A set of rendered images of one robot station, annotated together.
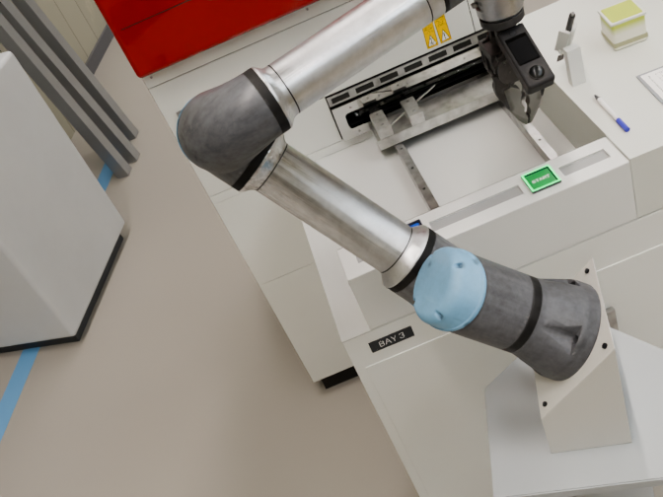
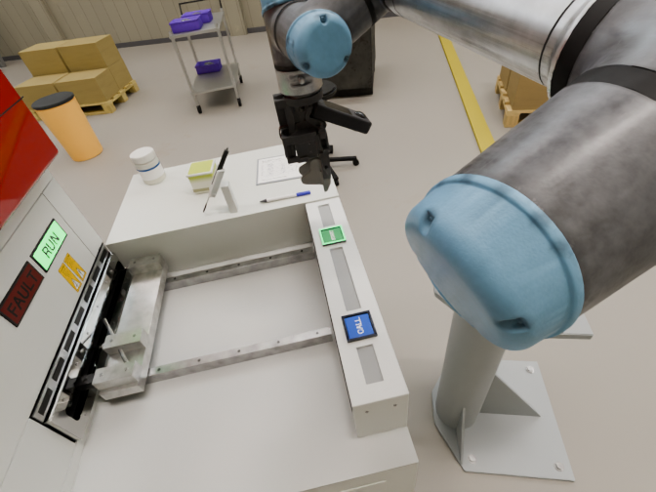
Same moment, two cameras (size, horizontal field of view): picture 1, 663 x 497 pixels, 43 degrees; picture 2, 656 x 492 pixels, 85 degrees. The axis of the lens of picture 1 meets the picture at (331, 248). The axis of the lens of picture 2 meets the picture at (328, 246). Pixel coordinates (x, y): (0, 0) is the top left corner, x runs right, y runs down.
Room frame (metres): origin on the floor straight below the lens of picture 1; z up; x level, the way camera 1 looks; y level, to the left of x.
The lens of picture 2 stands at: (1.26, 0.23, 1.53)
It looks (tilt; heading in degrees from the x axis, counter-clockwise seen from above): 43 degrees down; 263
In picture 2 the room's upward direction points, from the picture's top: 10 degrees counter-clockwise
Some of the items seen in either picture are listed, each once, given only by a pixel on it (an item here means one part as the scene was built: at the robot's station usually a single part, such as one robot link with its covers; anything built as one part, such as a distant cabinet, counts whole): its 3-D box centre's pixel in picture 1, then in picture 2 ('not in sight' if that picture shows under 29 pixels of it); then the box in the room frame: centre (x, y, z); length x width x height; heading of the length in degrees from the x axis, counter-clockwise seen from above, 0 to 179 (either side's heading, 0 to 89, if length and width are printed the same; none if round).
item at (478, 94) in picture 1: (445, 107); (139, 320); (1.67, -0.39, 0.87); 0.36 x 0.08 x 0.03; 87
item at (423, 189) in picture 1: (419, 182); (221, 358); (1.48, -0.24, 0.84); 0.50 x 0.02 x 0.03; 177
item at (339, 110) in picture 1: (420, 89); (97, 332); (1.74, -0.36, 0.89); 0.44 x 0.02 x 0.10; 87
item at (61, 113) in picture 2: not in sight; (70, 128); (3.05, -3.57, 0.28); 0.36 x 0.35 x 0.56; 69
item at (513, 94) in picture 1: (511, 100); (315, 178); (1.19, -0.39, 1.14); 0.06 x 0.03 x 0.09; 177
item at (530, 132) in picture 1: (532, 135); (225, 271); (1.47, -0.51, 0.84); 0.50 x 0.02 x 0.03; 177
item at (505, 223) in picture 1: (485, 234); (347, 295); (1.17, -0.28, 0.89); 0.55 x 0.09 x 0.14; 87
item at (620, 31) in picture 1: (623, 25); (204, 177); (1.47, -0.75, 1.00); 0.07 x 0.07 x 0.07; 82
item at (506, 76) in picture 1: (506, 42); (303, 124); (1.19, -0.40, 1.25); 0.09 x 0.08 x 0.12; 177
